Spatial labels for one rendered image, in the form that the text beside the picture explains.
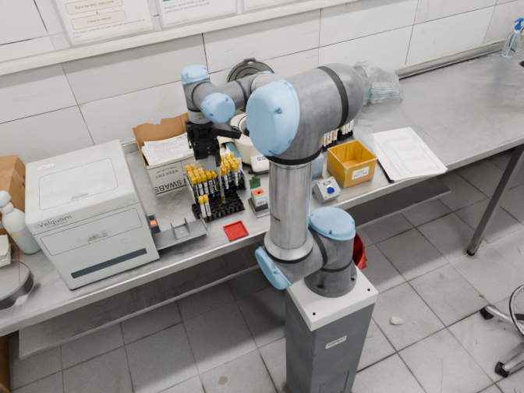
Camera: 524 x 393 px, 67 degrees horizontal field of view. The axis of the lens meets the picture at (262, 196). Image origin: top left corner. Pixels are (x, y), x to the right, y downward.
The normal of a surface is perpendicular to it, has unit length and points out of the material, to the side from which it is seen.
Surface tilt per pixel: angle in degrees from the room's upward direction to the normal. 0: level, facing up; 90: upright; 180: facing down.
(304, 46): 90
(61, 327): 0
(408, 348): 0
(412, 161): 1
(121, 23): 95
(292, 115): 56
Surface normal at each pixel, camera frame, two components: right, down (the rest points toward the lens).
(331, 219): 0.03, -0.82
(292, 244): 0.15, 0.68
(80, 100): 0.40, 0.61
